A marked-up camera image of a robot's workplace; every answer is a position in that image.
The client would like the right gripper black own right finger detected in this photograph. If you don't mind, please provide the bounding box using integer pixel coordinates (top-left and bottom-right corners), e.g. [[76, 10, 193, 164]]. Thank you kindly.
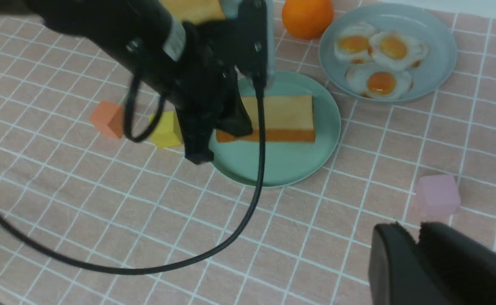
[[419, 222, 496, 305]]

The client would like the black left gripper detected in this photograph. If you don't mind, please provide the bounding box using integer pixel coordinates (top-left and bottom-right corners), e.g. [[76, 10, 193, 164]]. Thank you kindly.
[[163, 21, 248, 165]]

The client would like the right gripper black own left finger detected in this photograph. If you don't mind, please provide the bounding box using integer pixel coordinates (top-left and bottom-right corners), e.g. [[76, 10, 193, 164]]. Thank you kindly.
[[368, 223, 452, 305]]

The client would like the toast slice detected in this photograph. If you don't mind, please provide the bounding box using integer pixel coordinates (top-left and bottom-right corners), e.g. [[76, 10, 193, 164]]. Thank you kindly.
[[159, 0, 226, 24], [216, 94, 316, 143]]

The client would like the fried egg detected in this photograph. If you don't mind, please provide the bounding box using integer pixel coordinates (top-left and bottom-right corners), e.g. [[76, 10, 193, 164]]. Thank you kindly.
[[344, 63, 413, 101], [334, 22, 378, 64], [367, 31, 429, 71]]

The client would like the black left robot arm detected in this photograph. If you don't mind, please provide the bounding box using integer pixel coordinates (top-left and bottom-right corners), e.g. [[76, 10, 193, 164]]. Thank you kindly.
[[0, 0, 372, 305]]

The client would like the yellow foam cube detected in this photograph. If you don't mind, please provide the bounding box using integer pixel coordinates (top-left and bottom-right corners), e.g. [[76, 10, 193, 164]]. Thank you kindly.
[[148, 111, 184, 148]]

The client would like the pink foam cube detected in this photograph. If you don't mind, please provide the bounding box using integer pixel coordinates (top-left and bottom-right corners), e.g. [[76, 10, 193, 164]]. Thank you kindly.
[[415, 175, 462, 217]]

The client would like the orange foam cube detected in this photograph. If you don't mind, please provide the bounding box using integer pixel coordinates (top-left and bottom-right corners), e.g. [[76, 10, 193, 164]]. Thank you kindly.
[[89, 101, 124, 139]]

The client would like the green empty plate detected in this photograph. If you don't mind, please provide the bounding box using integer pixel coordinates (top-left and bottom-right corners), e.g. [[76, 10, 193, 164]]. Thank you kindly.
[[209, 71, 342, 188]]

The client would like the pink checkered tablecloth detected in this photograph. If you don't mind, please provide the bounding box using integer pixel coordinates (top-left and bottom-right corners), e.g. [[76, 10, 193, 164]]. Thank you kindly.
[[0, 0, 496, 305]]

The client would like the orange fruit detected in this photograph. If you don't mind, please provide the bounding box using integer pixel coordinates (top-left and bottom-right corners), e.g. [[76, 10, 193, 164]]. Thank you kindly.
[[281, 0, 334, 40]]

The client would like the blue egg plate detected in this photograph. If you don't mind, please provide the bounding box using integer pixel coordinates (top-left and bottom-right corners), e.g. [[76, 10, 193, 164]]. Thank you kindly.
[[318, 3, 458, 105]]

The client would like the black camera cable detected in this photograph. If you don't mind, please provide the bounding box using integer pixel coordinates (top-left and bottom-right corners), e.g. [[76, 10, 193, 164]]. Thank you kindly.
[[0, 74, 267, 276]]

